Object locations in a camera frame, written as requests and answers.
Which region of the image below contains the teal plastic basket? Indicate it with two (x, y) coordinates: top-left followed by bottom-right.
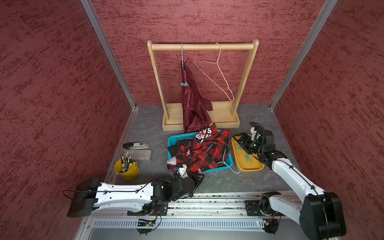
(168, 132), (234, 174)

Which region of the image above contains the blue wire hanger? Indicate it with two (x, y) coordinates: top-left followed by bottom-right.
(218, 148), (241, 175)
(181, 43), (185, 70)

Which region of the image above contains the wooden clothes rack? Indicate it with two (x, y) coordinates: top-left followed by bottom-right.
(147, 39), (260, 131)

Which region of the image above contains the yellow plastic tray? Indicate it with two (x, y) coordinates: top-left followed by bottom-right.
(231, 136), (265, 173)

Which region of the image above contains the grey metal tin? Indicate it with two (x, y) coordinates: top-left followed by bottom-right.
(130, 150), (152, 162)

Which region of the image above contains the pink wire hanger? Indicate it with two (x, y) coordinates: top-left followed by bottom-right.
(194, 43), (235, 103)

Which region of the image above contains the red black plaid shirt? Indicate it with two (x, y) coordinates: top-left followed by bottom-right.
(167, 125), (231, 177)

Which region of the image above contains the yellow cup with tools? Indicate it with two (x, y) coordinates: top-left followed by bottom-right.
(114, 153), (139, 181)

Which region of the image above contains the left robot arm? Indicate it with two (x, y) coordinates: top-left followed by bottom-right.
(67, 173), (205, 218)

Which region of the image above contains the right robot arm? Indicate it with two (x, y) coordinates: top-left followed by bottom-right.
(233, 127), (347, 240)

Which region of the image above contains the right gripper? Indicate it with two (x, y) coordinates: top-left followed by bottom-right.
(231, 132), (264, 155)

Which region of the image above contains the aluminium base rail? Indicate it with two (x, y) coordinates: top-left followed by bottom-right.
(85, 192), (303, 234)

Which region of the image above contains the maroon satin shirt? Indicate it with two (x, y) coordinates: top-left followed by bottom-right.
(181, 63), (213, 133)

